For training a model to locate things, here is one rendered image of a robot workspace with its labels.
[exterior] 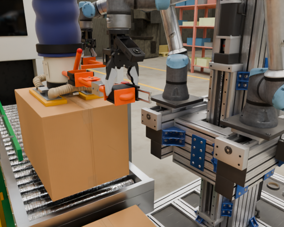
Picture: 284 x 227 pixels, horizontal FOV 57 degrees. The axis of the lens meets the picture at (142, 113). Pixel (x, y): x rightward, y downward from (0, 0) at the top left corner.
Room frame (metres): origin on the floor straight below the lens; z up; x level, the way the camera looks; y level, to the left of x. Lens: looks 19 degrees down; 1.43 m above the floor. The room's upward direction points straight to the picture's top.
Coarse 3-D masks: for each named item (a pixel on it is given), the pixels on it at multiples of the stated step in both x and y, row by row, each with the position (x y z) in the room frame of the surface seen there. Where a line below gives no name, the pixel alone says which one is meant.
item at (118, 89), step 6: (114, 84) 0.88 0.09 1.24; (120, 84) 0.88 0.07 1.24; (114, 90) 0.80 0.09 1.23; (120, 90) 0.80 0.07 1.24; (126, 90) 0.81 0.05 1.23; (132, 90) 0.82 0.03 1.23; (108, 96) 0.85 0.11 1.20; (114, 96) 0.79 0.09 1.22; (114, 102) 0.81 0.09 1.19; (120, 102) 0.80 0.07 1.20; (126, 102) 0.81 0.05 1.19; (132, 102) 0.82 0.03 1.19
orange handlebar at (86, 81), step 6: (90, 60) 1.67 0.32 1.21; (84, 66) 1.44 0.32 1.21; (90, 66) 1.46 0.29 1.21; (96, 66) 1.48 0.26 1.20; (102, 66) 1.50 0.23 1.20; (66, 72) 1.22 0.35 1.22; (78, 78) 1.08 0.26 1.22; (84, 78) 1.04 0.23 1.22; (90, 78) 1.04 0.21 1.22; (96, 78) 1.04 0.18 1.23; (84, 84) 1.03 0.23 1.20; (90, 84) 0.98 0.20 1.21; (102, 90) 0.89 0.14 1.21; (120, 96) 0.79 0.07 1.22; (126, 96) 0.79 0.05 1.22; (132, 96) 0.80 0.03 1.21
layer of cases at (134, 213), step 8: (128, 208) 1.11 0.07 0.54; (136, 208) 1.11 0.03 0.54; (112, 216) 1.05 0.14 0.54; (120, 216) 1.05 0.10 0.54; (128, 216) 1.05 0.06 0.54; (136, 216) 1.05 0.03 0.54; (144, 216) 1.05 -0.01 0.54; (88, 224) 0.99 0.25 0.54; (96, 224) 0.99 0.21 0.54; (104, 224) 0.99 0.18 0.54; (112, 224) 0.99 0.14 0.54; (120, 224) 0.99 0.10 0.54; (128, 224) 0.99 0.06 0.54; (136, 224) 0.99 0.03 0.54; (144, 224) 0.99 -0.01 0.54; (152, 224) 0.99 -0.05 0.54
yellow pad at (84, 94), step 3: (81, 93) 1.29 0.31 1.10; (84, 93) 1.28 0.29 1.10; (87, 93) 1.27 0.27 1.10; (90, 93) 1.27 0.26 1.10; (81, 96) 1.27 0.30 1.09; (84, 96) 1.24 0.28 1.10; (87, 96) 1.24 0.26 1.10; (90, 96) 1.24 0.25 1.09; (93, 96) 1.25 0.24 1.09; (96, 96) 1.26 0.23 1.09; (102, 96) 1.28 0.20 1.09; (84, 99) 1.24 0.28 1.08; (87, 99) 1.23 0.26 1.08; (90, 99) 1.24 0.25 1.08
